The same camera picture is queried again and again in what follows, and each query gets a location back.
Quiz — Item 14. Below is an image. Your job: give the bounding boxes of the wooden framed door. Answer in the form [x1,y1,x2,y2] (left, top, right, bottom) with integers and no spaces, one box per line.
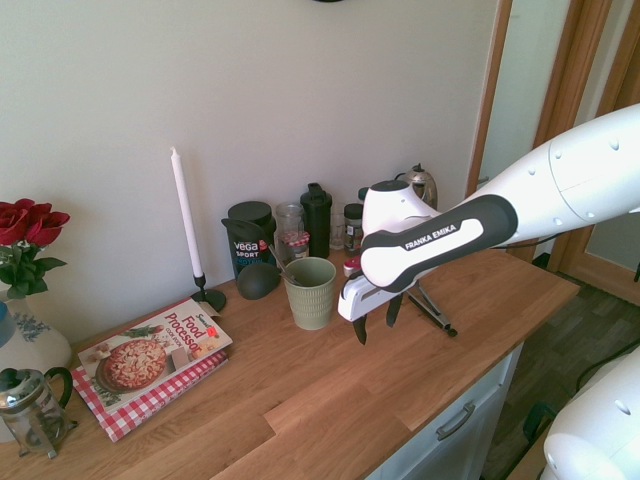
[464,0,640,304]

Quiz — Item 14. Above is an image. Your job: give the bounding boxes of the steel tongs black tips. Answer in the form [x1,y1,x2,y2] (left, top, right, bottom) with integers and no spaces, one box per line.
[399,279,459,338]

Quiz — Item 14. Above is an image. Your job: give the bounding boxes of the stainless steel electric kettle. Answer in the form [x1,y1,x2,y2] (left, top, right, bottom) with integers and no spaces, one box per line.
[393,163,440,212]

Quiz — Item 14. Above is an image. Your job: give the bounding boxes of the red white checked book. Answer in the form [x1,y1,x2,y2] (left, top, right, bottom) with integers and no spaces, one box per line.
[70,348,231,444]

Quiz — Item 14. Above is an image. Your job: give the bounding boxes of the black candle holder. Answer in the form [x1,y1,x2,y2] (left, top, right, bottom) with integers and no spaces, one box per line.
[191,272,228,313]

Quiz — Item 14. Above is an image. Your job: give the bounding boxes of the black Vega protein tub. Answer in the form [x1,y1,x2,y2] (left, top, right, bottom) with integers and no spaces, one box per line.
[227,200,278,281]

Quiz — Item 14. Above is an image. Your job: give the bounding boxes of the silver drawer handle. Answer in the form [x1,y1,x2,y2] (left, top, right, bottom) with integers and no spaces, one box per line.
[434,401,477,442]

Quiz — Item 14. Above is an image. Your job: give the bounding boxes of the small jar red checked lid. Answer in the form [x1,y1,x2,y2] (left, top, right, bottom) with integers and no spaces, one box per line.
[277,231,312,265]

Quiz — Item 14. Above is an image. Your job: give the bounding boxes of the tall white candle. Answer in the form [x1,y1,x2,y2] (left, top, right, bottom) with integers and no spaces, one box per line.
[169,145,205,278]

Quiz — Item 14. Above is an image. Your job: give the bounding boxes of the white vase blue flowers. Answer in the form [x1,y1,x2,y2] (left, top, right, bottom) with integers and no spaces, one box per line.
[0,291,74,374]

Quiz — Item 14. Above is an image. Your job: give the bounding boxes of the glass French press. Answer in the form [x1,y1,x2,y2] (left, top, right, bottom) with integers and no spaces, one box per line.
[0,366,80,460]

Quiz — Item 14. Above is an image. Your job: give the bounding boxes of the Food Processor cookbook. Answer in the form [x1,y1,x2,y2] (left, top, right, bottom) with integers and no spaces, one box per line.
[76,297,234,414]

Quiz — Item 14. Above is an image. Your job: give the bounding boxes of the empty clear glass jar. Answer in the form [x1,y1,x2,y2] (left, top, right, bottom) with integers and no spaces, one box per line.
[274,201,307,236]

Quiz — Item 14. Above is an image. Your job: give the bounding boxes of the spice jar black lid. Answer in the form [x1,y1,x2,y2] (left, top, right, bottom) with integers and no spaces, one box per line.
[342,202,365,252]

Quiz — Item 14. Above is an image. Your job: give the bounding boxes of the black shaker bottle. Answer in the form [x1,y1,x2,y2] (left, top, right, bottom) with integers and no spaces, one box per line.
[299,182,332,260]

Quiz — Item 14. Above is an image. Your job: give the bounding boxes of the red roses bouquet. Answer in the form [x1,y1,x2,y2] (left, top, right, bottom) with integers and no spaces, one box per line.
[0,198,72,301]

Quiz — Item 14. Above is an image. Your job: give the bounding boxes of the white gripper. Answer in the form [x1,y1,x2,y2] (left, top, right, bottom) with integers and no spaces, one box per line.
[337,272,403,347]

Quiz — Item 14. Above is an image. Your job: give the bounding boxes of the green ribbed utensil holder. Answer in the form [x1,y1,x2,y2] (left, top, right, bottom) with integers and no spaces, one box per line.
[283,256,337,332]

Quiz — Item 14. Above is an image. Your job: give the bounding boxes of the grey slotted spoon steel handle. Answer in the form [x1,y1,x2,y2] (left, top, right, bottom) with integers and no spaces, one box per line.
[220,217,299,282]

